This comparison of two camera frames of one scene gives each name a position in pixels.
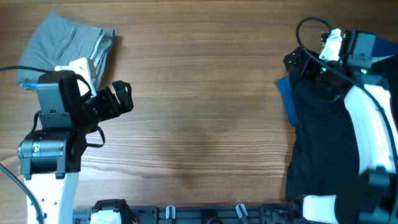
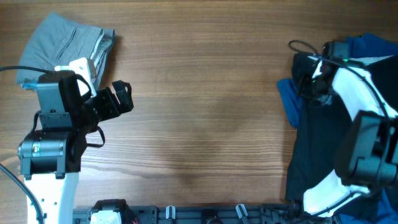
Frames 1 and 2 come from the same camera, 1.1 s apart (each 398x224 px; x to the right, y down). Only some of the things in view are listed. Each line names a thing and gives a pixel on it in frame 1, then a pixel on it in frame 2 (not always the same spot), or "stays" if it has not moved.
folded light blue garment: x=30 y=86 stays
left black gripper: x=106 y=96 stays
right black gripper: x=304 y=72 to x=303 y=87
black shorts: x=324 y=159 stays
